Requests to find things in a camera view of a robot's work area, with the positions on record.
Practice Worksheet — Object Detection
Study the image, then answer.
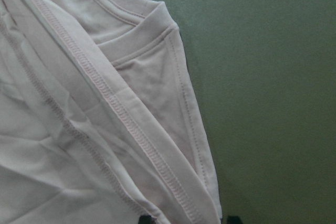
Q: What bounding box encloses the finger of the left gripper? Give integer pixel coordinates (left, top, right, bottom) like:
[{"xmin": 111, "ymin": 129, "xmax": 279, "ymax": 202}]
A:
[
  {"xmin": 138, "ymin": 215, "xmax": 156, "ymax": 224},
  {"xmin": 226, "ymin": 216, "xmax": 242, "ymax": 224}
]

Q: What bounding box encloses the pink Snoopy t-shirt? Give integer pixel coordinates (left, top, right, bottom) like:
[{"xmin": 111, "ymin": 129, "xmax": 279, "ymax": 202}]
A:
[{"xmin": 1, "ymin": 0, "xmax": 222, "ymax": 223}]

